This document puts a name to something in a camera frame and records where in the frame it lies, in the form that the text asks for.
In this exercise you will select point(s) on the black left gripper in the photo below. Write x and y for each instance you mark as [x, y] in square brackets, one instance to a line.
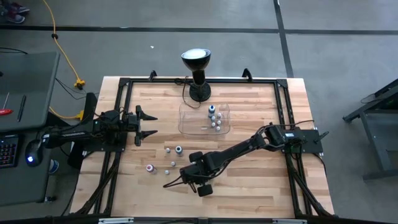
[138, 126]

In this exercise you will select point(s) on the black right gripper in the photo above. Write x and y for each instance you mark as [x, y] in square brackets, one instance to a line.
[197, 174]

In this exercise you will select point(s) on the pink large food coloring bottle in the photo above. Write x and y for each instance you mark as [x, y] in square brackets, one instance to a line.
[150, 168]

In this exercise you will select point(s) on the blue large food coloring bottle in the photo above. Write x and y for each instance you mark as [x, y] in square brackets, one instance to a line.
[211, 109]

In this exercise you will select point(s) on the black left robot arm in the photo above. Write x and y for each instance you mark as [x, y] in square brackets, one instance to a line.
[71, 134]

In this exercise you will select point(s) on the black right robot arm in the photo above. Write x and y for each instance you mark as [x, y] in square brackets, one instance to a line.
[236, 149]

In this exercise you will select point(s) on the clear plastic bin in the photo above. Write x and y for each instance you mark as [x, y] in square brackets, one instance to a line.
[192, 121]

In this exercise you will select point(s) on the black flat monitor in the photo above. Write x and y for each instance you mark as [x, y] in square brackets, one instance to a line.
[90, 102]

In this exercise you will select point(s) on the black gooseneck desk lamp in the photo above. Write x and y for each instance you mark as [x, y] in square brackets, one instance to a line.
[199, 91]

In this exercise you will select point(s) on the blue shoe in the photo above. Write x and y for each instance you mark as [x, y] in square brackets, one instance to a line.
[54, 166]

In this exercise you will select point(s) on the black computer mouse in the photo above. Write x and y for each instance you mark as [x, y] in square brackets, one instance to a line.
[33, 152]

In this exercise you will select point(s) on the black pen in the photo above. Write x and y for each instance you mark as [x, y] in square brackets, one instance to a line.
[21, 108]

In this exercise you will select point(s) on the grey desk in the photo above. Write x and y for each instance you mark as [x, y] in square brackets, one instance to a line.
[28, 81]

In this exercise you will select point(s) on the backlit black keyboard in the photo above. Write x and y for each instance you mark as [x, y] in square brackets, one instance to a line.
[7, 151]

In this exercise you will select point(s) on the person's sneaker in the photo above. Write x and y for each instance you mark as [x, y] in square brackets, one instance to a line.
[14, 18]
[19, 8]

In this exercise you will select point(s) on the dark metal side table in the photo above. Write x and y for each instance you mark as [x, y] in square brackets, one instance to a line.
[371, 107]

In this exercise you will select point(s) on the silver metal bracket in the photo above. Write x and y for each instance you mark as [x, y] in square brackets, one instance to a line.
[115, 220]
[289, 221]

